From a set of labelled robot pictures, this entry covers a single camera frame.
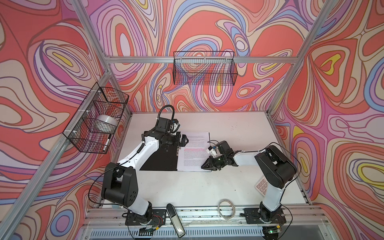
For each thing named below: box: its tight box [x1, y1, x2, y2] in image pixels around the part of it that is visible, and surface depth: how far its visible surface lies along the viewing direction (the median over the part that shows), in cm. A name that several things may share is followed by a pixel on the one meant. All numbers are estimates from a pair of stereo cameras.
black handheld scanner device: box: [166, 203, 186, 238], surface depth 71 cm
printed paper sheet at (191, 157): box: [177, 131, 212, 172], surface depth 97 cm
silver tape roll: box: [96, 114, 118, 127], surface depth 75 cm
